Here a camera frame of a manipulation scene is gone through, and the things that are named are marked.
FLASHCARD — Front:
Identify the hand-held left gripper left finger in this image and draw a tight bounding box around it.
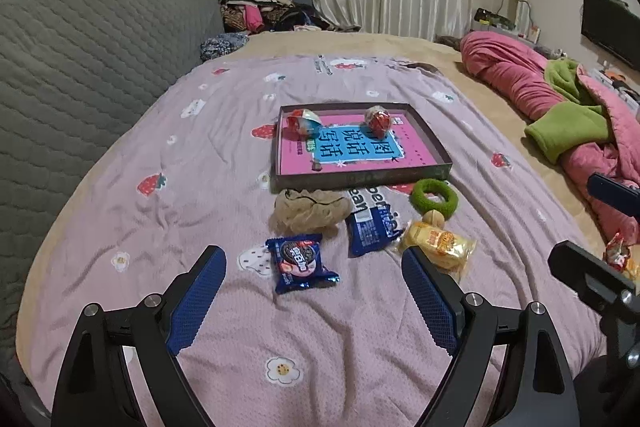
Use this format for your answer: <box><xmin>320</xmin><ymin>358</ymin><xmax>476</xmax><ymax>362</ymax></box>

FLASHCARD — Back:
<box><xmin>50</xmin><ymin>245</ymin><xmax>228</xmax><ymax>427</ymax></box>

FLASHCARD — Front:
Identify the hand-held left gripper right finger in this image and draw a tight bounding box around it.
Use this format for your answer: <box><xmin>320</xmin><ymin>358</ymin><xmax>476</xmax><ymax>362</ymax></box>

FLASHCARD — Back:
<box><xmin>401</xmin><ymin>246</ymin><xmax>581</xmax><ymax>427</ymax></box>

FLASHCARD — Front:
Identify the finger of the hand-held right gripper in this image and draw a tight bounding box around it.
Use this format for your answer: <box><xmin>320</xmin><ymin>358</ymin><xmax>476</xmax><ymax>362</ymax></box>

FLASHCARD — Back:
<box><xmin>547</xmin><ymin>242</ymin><xmax>640</xmax><ymax>314</ymax></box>
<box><xmin>587</xmin><ymin>173</ymin><xmax>640</xmax><ymax>222</ymax></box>

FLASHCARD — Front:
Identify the red and yellow snack packet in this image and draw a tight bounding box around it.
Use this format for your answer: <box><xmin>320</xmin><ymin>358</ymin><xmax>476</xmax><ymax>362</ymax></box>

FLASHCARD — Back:
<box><xmin>603</xmin><ymin>232</ymin><xmax>640</xmax><ymax>282</ymax></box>

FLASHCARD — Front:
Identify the blue cookie packet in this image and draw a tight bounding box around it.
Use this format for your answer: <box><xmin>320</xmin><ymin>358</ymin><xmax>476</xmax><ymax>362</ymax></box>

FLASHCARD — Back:
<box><xmin>265</xmin><ymin>233</ymin><xmax>341</xmax><ymax>296</ymax></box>

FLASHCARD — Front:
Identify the beige mesh bag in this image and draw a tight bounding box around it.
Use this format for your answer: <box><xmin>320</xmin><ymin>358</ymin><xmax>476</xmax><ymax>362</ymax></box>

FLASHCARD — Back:
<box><xmin>270</xmin><ymin>188</ymin><xmax>354</xmax><ymax>238</ymax></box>

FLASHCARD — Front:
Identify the shallow brown cardboard box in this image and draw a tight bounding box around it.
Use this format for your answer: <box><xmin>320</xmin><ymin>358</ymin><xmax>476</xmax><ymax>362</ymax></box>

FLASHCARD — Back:
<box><xmin>271</xmin><ymin>103</ymin><xmax>453</xmax><ymax>194</ymax></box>

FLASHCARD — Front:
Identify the green fleece blanket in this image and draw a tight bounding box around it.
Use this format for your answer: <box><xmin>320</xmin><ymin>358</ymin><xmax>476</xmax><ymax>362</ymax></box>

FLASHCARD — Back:
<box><xmin>523</xmin><ymin>59</ymin><xmax>624</xmax><ymax>164</ymax></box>

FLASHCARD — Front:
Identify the dark blue snack packet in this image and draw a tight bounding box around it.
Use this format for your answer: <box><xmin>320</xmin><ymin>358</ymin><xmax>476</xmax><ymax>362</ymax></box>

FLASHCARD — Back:
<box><xmin>345</xmin><ymin>206</ymin><xmax>404</xmax><ymax>258</ymax></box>

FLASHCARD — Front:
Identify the cluttered television cabinet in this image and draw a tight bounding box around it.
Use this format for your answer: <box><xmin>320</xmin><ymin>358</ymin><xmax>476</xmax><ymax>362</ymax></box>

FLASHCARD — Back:
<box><xmin>590</xmin><ymin>62</ymin><xmax>640</xmax><ymax>108</ymax></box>

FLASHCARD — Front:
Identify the pink strawberry printed blanket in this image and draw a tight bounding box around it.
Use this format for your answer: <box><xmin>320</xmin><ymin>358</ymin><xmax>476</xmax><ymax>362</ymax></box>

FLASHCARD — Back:
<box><xmin>17</xmin><ymin>52</ymin><xmax>603</xmax><ymax>427</ymax></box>

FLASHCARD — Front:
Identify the beige bed sheet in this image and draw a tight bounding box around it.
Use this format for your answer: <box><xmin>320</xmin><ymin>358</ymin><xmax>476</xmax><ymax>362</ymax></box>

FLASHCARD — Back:
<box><xmin>239</xmin><ymin>31</ymin><xmax>640</xmax><ymax>260</ymax></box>

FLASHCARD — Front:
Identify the pink quilt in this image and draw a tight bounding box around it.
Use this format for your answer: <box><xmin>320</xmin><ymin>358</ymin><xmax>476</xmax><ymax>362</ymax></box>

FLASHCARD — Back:
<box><xmin>459</xmin><ymin>31</ymin><xmax>640</xmax><ymax>234</ymax></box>

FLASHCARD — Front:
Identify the black flat television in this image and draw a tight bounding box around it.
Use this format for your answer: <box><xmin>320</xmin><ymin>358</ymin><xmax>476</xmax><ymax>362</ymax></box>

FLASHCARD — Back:
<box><xmin>580</xmin><ymin>0</ymin><xmax>640</xmax><ymax>73</ymax></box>

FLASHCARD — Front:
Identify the red foil-wrapped egg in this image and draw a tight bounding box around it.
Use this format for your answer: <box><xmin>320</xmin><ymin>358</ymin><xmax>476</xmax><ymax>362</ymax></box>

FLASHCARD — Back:
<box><xmin>365</xmin><ymin>105</ymin><xmax>394</xmax><ymax>133</ymax></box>

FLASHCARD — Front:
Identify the cluttered dresser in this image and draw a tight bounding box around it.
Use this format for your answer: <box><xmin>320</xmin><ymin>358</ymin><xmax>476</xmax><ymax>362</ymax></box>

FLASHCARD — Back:
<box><xmin>472</xmin><ymin>7</ymin><xmax>542</xmax><ymax>44</ymax></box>

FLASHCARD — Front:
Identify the multicolour foil-wrapped egg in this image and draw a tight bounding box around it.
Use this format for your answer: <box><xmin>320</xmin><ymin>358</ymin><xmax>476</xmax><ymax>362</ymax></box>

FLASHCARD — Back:
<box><xmin>285</xmin><ymin>108</ymin><xmax>324</xmax><ymax>139</ymax></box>

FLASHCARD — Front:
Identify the grey quilted headboard cover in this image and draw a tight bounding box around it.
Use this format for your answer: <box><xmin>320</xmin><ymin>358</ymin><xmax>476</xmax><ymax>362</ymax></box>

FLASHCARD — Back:
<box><xmin>0</xmin><ymin>0</ymin><xmax>226</xmax><ymax>358</ymax></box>

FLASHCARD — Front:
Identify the blue patterned cloth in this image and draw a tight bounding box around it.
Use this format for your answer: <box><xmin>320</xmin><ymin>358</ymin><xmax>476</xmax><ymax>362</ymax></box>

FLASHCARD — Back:
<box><xmin>200</xmin><ymin>32</ymin><xmax>250</xmax><ymax>63</ymax></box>

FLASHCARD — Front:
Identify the pile of clothes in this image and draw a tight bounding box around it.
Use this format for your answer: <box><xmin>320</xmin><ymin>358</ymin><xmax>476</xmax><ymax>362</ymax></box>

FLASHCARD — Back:
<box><xmin>216</xmin><ymin>0</ymin><xmax>362</xmax><ymax>36</ymax></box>

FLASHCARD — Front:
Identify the green fuzzy ring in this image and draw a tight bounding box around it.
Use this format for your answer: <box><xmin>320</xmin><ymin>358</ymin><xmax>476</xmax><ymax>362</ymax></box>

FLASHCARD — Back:
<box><xmin>411</xmin><ymin>179</ymin><xmax>459</xmax><ymax>214</ymax></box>

